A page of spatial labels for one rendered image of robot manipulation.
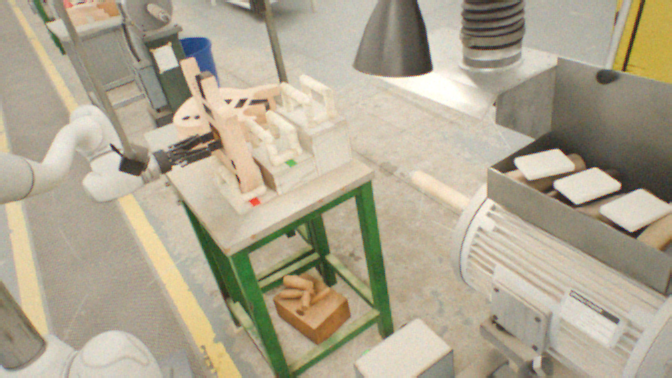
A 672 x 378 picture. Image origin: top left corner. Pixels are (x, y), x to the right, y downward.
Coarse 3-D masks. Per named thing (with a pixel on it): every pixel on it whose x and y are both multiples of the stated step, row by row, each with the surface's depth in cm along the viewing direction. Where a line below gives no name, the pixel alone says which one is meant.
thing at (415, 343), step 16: (416, 320) 96; (400, 336) 94; (416, 336) 93; (432, 336) 93; (368, 352) 92; (384, 352) 92; (400, 352) 91; (416, 352) 90; (432, 352) 90; (448, 352) 90; (368, 368) 89; (384, 368) 89; (400, 368) 88; (416, 368) 88; (432, 368) 89; (448, 368) 92
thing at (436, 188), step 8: (416, 176) 110; (424, 176) 109; (416, 184) 110; (424, 184) 108; (432, 184) 106; (440, 184) 105; (432, 192) 106; (440, 192) 104; (448, 192) 103; (456, 192) 102; (448, 200) 102; (456, 200) 101; (464, 200) 100; (456, 208) 101
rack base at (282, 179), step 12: (264, 144) 182; (276, 144) 181; (288, 144) 179; (252, 156) 177; (264, 156) 175; (300, 156) 171; (312, 156) 170; (264, 168) 170; (276, 168) 168; (288, 168) 167; (300, 168) 170; (312, 168) 172; (264, 180) 177; (276, 180) 166; (288, 180) 169; (300, 180) 172; (312, 180) 174; (276, 192) 170
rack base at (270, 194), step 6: (216, 180) 183; (216, 186) 181; (222, 186) 179; (228, 186) 178; (222, 192) 176; (228, 192) 175; (270, 192) 171; (228, 198) 172; (258, 198) 169; (264, 198) 169; (270, 198) 168; (234, 204) 169; (246, 204) 167; (240, 210) 165; (246, 210) 165
